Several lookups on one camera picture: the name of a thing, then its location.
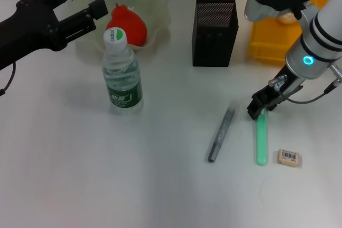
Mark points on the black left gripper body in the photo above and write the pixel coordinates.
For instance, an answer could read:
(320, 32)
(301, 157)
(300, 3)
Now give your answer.
(29, 30)

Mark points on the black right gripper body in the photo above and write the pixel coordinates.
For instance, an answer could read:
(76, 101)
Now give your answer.
(272, 95)

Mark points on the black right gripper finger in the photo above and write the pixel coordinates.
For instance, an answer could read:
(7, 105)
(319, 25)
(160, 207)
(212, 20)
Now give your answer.
(254, 110)

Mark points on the mint green pen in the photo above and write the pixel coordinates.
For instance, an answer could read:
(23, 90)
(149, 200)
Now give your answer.
(261, 142)

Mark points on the red-orange toy fruit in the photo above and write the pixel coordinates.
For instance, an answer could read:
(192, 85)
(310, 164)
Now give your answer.
(133, 29)

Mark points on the beige eraser with barcode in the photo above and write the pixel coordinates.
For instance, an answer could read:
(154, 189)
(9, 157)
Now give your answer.
(290, 157)

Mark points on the clear green-label water bottle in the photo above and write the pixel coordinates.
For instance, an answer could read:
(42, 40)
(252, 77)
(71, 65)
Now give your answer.
(123, 83)

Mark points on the white paper ball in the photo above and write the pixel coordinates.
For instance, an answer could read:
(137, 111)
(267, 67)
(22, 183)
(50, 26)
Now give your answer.
(287, 18)

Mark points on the grey pen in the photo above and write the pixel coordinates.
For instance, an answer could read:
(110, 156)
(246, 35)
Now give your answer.
(221, 132)

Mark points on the green glass fruit bowl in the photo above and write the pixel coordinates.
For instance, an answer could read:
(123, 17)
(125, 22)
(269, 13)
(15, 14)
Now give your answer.
(152, 6)

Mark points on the black mesh pen holder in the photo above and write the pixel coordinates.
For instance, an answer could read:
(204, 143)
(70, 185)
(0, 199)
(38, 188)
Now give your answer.
(211, 41)

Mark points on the yellow plastic bin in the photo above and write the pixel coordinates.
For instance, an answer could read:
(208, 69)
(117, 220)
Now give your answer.
(267, 46)

